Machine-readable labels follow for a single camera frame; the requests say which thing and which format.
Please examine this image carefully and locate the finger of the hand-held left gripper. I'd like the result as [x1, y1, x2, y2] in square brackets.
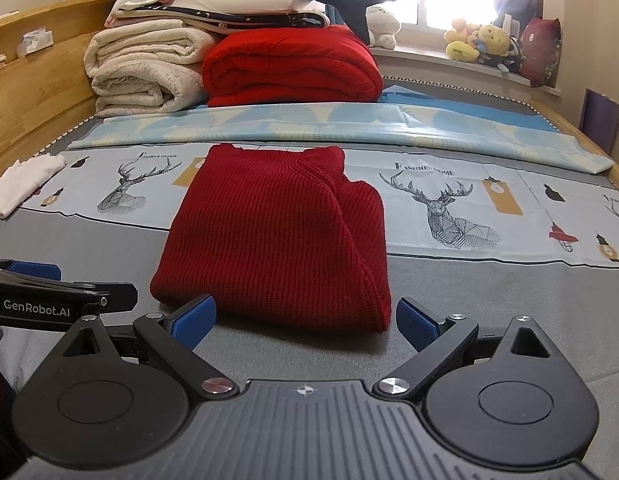
[0, 258, 63, 286]
[64, 283, 139, 312]

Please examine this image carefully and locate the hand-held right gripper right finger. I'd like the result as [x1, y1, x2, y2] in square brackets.
[371, 298, 556, 402]

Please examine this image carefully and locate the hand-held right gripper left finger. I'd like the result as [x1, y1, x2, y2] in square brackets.
[53, 294, 241, 402]

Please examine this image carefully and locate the red knit sweater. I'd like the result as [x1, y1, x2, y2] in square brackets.
[150, 143, 393, 336]

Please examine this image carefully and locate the grey bed sheet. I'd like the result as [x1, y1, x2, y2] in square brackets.
[0, 209, 619, 403]

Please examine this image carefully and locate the small white cloth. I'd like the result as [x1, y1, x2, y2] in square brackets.
[0, 153, 68, 220]

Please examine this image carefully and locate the deer printed bed sheet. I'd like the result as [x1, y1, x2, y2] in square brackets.
[18, 144, 619, 269]

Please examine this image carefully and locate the light blue patterned quilt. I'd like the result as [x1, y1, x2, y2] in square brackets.
[66, 85, 617, 175]

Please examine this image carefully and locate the plain blue sheet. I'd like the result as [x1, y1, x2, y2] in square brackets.
[378, 86, 563, 134]

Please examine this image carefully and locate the cream fleece folded blanket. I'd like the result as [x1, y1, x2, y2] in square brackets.
[82, 26, 216, 119]

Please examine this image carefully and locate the clear plastic bag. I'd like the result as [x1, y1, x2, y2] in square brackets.
[16, 27, 55, 59]

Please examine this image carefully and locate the red folded blanket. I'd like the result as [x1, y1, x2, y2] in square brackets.
[201, 24, 385, 109]

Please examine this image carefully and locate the colourful plush toy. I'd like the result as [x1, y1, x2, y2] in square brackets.
[482, 35, 525, 75]

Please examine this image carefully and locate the yellow green plush toy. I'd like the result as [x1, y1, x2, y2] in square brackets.
[444, 17, 483, 64]

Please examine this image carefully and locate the yellow round face plush toy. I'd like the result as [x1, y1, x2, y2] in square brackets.
[477, 23, 511, 59]

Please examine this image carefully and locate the white sheep plush toy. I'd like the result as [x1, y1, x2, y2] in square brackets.
[365, 4, 402, 51]

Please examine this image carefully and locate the dark star print blanket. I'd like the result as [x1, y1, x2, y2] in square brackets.
[112, 5, 332, 37]

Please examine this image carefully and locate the white folded duvet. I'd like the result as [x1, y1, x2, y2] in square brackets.
[112, 0, 328, 17]

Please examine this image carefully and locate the wooden bed frame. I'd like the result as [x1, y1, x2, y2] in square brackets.
[0, 0, 619, 192]

